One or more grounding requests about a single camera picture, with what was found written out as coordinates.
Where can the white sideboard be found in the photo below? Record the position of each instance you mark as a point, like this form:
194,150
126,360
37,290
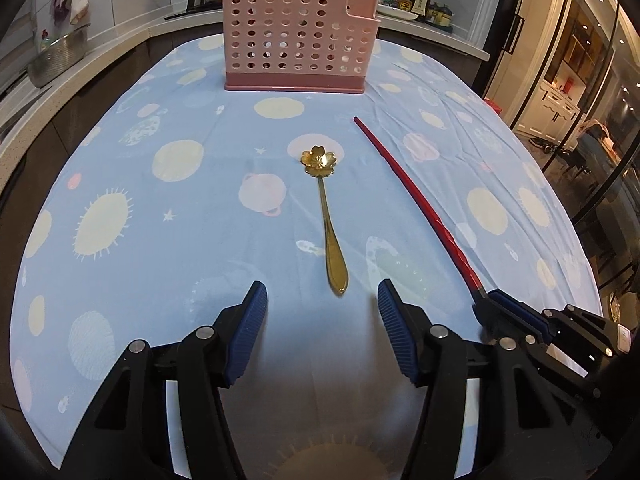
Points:
547,107

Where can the beige tall cabinet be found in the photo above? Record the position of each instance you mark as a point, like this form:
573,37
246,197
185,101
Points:
530,30

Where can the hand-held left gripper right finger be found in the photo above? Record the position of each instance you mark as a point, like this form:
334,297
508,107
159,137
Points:
397,330

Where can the gas stove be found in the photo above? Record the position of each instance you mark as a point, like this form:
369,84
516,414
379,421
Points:
205,2

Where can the blue printed tablecloth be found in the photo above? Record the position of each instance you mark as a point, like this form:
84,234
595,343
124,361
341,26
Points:
200,210

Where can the small seasoning jars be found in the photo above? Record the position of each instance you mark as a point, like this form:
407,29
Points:
442,15

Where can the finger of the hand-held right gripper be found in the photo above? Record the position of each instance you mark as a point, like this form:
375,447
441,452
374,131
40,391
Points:
487,317
517,310

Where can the metal colander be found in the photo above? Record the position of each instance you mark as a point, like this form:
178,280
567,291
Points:
57,57

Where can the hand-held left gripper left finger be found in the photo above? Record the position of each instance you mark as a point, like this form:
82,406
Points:
246,335

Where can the gold flower spoon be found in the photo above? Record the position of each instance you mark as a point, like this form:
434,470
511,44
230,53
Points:
327,220

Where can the pink perforated utensil holder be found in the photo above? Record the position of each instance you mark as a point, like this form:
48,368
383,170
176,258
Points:
295,40

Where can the red chopstick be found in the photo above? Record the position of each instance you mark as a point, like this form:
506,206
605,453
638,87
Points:
425,205

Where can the white plate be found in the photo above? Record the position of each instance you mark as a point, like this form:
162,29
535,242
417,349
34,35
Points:
397,12

